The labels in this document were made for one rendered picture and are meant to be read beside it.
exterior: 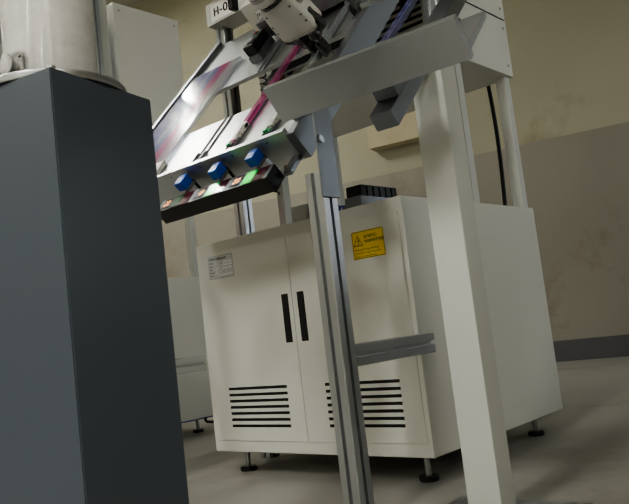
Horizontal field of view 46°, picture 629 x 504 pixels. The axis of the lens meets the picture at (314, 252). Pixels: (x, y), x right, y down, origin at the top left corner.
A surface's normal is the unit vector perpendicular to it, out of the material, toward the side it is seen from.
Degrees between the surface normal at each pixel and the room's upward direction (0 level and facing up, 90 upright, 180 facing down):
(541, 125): 90
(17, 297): 90
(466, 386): 90
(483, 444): 90
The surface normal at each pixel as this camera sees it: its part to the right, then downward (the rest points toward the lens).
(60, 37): 0.51, -0.15
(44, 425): -0.47, -0.04
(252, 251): -0.66, 0.00
